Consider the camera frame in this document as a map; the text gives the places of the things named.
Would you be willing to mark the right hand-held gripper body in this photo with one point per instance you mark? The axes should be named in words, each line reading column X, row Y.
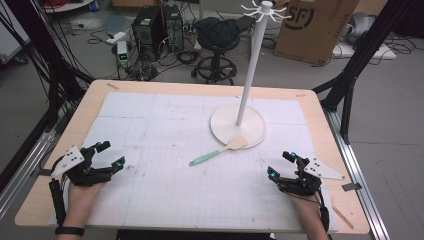
column 303, row 183

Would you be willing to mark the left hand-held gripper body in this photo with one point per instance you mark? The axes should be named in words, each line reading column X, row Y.
column 83, row 175

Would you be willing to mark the white hook rack stand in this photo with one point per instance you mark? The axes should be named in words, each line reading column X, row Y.
column 248, row 83

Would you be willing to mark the person's right hand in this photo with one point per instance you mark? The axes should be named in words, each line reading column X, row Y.
column 306, row 206

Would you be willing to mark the person's left hand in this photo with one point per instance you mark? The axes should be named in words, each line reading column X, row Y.
column 81, row 203

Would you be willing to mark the grey tape piece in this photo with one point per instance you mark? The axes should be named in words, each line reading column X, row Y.
column 45, row 172
column 351, row 187

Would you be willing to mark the wooden stick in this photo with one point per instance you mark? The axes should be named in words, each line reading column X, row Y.
column 343, row 217

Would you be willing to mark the black wristband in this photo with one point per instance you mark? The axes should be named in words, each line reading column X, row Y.
column 70, row 231

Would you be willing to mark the brown tape strip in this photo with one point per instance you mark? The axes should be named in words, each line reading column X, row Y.
column 112, row 86

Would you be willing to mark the white gridded mat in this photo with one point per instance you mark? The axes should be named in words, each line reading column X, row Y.
column 173, row 193

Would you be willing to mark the power supply with green display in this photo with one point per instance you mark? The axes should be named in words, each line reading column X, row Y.
column 122, row 53

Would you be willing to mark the white power strip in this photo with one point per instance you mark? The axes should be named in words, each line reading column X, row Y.
column 116, row 37

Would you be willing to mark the black rolling stool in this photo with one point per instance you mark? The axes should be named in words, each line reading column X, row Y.
column 215, row 66

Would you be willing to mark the large black computer tower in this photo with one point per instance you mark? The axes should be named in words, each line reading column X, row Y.
column 148, row 33

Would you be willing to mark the cardboard box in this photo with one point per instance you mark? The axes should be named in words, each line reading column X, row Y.
column 310, row 30

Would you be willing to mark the slim black computer tower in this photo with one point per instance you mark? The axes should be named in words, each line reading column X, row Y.
column 173, row 28

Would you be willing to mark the dark cloth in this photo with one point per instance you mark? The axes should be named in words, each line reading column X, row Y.
column 216, row 30

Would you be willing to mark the aluminium rail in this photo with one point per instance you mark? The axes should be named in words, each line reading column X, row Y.
column 360, row 180
column 23, row 166

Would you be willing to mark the black metal frame stand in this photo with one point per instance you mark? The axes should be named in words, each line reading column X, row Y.
column 43, row 50
column 363, row 53

